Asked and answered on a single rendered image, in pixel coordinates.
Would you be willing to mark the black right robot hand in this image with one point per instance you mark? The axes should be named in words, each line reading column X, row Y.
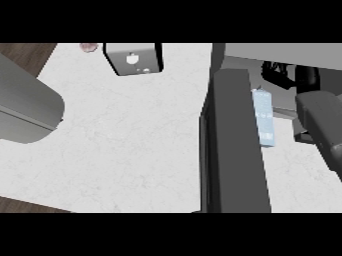
column 306, row 78

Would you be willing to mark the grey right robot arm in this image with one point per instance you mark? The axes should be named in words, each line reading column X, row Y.
column 329, row 126

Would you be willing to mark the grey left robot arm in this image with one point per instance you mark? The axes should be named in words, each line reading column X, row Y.
column 11, row 100

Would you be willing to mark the pale blue milk carton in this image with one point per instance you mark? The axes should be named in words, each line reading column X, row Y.
column 264, row 120

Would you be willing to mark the small pink object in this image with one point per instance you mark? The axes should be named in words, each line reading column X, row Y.
column 88, row 46

